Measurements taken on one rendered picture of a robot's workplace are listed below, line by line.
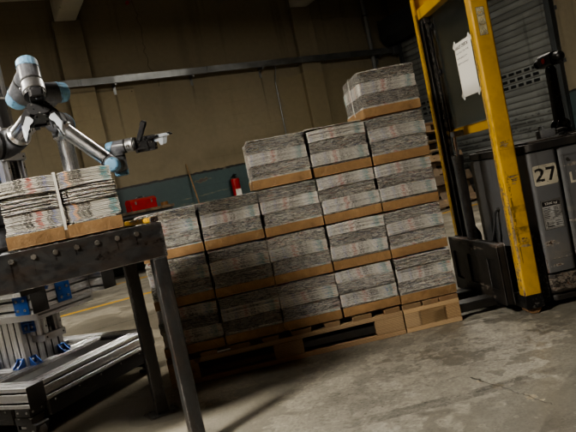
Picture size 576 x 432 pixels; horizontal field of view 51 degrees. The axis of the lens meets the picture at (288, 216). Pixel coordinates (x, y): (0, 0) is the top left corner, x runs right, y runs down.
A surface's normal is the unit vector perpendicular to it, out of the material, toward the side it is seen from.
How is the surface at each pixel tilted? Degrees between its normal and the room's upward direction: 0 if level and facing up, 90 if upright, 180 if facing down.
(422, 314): 90
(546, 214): 90
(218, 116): 90
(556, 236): 90
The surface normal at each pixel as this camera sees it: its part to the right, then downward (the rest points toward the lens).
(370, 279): 0.09, 0.03
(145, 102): 0.45, -0.04
